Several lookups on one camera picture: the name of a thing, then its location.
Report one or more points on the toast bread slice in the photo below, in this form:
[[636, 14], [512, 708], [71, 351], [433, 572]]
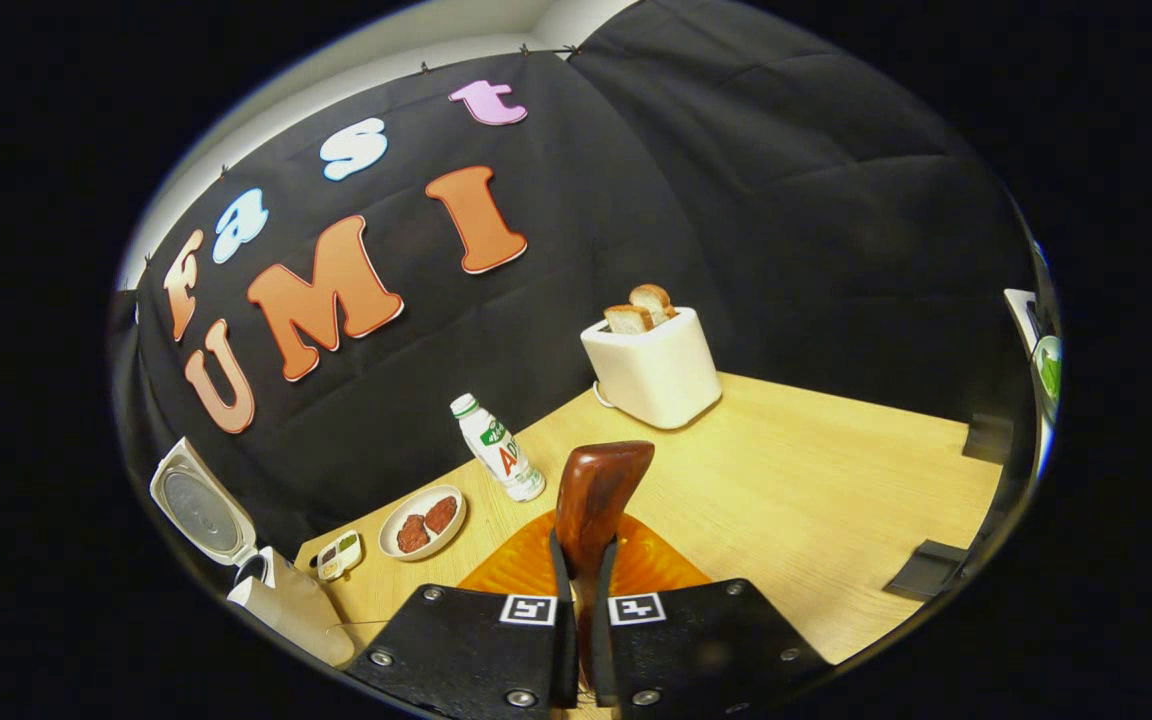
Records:
[[628, 319], [654, 298]]

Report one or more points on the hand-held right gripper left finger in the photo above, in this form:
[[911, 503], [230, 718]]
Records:
[[471, 650]]

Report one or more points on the white rice cooker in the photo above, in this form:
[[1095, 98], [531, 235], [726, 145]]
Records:
[[286, 612]]

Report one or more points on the white divided condiment dish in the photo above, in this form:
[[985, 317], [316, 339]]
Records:
[[340, 560]]

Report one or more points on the black backdrop cloth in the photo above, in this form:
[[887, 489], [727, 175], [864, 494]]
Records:
[[786, 200]]

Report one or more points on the brown wooden spoon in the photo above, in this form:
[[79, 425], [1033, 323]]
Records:
[[596, 490]]

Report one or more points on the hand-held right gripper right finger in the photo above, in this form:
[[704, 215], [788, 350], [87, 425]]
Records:
[[706, 650]]

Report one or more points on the white and green item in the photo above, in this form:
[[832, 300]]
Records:
[[1046, 370]]

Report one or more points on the white round plate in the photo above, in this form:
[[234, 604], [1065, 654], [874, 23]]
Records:
[[441, 541]]

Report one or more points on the black table bracket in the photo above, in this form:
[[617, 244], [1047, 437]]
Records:
[[988, 440], [926, 570]]

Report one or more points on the brown steak piece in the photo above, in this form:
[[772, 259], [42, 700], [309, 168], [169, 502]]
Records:
[[441, 514], [413, 534]]

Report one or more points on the white bottle green cap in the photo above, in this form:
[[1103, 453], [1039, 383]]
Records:
[[501, 450]]

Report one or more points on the white toaster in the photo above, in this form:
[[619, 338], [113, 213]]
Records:
[[656, 380]]

